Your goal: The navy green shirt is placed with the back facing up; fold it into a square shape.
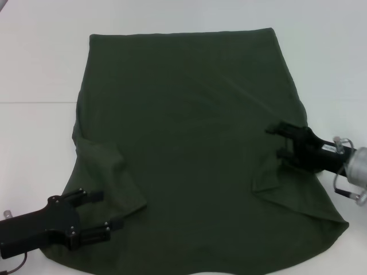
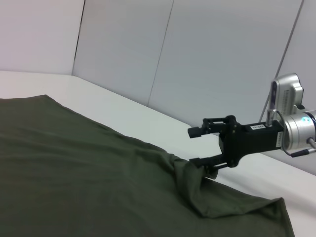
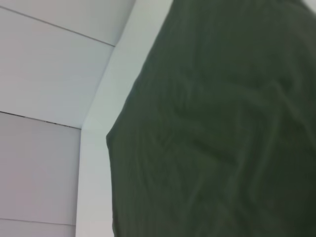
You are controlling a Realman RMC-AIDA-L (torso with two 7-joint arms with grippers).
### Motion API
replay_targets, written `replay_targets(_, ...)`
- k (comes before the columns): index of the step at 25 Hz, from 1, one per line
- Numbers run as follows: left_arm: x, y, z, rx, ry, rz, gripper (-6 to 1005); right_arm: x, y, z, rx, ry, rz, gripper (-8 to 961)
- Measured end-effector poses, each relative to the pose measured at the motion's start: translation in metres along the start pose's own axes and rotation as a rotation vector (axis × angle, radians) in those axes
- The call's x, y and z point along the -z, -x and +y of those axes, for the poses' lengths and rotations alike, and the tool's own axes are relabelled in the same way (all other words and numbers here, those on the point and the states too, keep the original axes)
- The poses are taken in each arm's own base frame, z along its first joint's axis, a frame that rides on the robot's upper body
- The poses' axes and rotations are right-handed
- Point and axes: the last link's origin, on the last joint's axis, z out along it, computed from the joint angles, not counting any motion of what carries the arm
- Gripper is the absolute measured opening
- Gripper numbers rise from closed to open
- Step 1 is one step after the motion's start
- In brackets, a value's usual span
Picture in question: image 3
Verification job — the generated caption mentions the dark green shirt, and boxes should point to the dark green shirt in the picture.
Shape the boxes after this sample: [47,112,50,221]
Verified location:
[106,0,316,237]

